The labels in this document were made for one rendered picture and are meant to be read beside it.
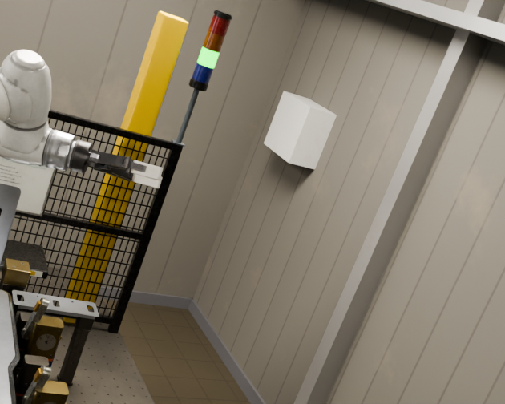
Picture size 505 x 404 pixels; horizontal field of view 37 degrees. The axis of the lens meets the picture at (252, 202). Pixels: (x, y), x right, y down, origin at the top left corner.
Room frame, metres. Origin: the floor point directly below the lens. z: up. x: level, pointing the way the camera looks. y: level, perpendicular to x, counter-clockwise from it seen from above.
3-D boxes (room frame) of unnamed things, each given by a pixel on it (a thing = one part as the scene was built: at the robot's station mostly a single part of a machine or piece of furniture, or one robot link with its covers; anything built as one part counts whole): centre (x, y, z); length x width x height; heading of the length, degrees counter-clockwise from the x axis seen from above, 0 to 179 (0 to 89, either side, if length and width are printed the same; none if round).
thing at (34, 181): (2.60, 0.83, 1.30); 0.23 x 0.02 x 0.31; 117
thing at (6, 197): (2.30, 0.77, 1.17); 0.12 x 0.01 x 0.34; 117
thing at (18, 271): (2.37, 0.67, 0.88); 0.08 x 0.08 x 0.36; 27
